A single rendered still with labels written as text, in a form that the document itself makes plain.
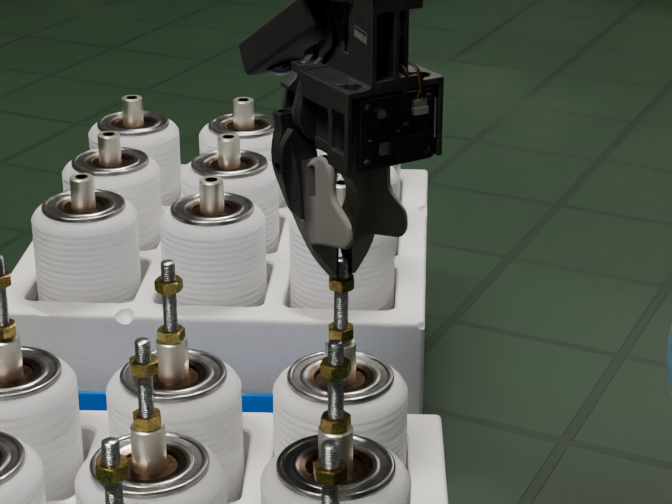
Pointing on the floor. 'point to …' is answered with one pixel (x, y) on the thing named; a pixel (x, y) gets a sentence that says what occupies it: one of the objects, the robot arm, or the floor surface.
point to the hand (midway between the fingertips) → (336, 252)
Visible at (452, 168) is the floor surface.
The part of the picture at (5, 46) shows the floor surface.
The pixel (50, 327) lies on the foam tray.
